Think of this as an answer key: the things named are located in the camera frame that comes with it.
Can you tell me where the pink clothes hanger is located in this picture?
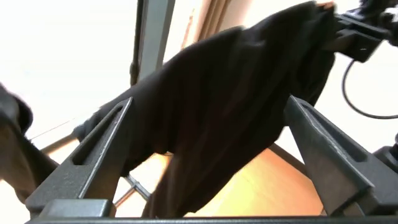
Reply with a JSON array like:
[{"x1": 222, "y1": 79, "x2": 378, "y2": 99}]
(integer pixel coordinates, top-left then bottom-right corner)
[{"x1": 316, "y1": 1, "x2": 336, "y2": 11}]

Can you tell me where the black cable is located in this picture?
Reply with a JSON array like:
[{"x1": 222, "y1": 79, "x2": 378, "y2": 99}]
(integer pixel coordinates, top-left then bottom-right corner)
[{"x1": 341, "y1": 58, "x2": 398, "y2": 121}]

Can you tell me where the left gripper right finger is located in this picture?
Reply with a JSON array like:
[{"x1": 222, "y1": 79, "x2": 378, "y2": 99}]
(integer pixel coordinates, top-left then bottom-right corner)
[{"x1": 283, "y1": 95, "x2": 398, "y2": 217}]

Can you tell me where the beige curtain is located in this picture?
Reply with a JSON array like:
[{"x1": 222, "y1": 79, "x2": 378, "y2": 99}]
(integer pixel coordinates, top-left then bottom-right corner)
[{"x1": 181, "y1": 0, "x2": 234, "y2": 50}]

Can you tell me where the black garment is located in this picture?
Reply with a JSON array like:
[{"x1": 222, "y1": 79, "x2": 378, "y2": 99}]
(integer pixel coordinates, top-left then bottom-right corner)
[{"x1": 0, "y1": 83, "x2": 60, "y2": 203}]

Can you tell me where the black short-sleeved shirt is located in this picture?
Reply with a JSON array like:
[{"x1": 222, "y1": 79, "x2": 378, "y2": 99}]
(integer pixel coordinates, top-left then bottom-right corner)
[{"x1": 72, "y1": 0, "x2": 339, "y2": 218}]

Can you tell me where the window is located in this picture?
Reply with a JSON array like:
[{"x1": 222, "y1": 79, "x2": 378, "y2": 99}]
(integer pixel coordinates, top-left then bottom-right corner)
[{"x1": 129, "y1": 0, "x2": 177, "y2": 86}]

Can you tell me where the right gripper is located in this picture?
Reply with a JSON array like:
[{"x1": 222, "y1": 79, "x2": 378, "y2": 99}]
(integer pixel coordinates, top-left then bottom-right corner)
[{"x1": 322, "y1": 13, "x2": 390, "y2": 63}]

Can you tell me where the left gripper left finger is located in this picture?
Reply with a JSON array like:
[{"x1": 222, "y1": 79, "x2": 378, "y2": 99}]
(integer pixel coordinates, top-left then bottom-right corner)
[{"x1": 25, "y1": 96, "x2": 134, "y2": 218}]

